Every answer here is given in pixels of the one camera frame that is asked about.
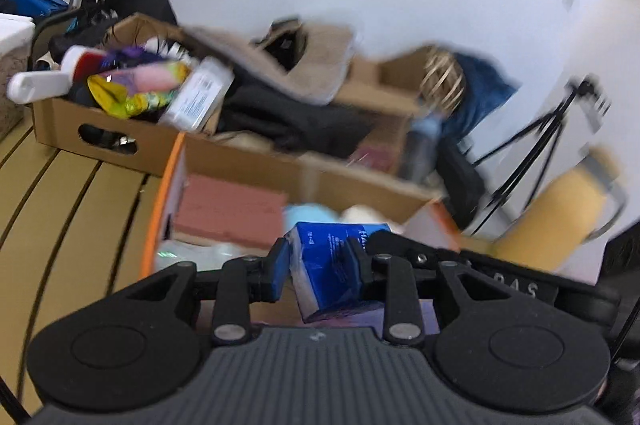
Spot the yellow thermos jug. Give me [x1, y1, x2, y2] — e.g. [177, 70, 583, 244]
[492, 145, 628, 276]

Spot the black camera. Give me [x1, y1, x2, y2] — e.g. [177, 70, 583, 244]
[575, 75, 613, 133]

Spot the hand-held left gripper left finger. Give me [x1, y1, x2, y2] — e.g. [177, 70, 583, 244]
[127, 237, 292, 347]

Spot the blue box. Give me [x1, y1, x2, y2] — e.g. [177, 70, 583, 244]
[7, 0, 68, 23]

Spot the tan fabric bag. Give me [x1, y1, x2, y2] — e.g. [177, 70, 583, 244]
[187, 20, 361, 106]

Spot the wicker ball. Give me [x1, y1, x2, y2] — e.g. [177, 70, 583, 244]
[420, 47, 468, 110]

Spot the green white sponge ball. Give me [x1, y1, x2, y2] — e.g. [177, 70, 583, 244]
[157, 240, 241, 271]

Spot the white bottle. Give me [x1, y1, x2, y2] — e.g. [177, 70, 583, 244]
[7, 70, 71, 104]

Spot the white labelled pack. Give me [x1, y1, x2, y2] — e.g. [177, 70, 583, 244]
[159, 57, 236, 136]

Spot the red cardboard box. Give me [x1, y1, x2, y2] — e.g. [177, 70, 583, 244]
[141, 132, 463, 331]

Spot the light blue soft pad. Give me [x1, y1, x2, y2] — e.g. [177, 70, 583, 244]
[284, 202, 341, 231]

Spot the blue purple tissue packet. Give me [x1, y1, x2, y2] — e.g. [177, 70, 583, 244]
[284, 221, 393, 325]

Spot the yellow snack packet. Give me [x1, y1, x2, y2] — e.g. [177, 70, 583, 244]
[87, 62, 193, 120]

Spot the black cloth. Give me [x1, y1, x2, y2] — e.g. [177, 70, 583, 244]
[220, 80, 376, 156]

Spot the small brown cardboard box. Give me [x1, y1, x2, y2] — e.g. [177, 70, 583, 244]
[31, 14, 223, 179]

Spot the blue water bottle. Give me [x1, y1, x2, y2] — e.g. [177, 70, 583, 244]
[400, 112, 443, 183]

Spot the black tripod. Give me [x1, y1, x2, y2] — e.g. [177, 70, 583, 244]
[470, 77, 601, 236]

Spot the dark blue cloth bag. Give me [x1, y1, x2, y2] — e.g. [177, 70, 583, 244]
[440, 52, 521, 140]

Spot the red white tube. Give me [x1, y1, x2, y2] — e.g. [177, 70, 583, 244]
[60, 45, 108, 83]

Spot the red brown book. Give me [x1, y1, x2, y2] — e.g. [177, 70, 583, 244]
[172, 175, 288, 248]

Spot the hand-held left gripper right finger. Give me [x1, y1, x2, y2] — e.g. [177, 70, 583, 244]
[345, 237, 501, 347]

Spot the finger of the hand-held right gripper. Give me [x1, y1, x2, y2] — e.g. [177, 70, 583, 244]
[367, 230, 462, 268]

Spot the black case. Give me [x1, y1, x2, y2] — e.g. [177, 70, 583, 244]
[435, 137, 488, 231]

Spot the clear jar with lid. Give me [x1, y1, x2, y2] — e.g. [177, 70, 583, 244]
[0, 12, 36, 140]

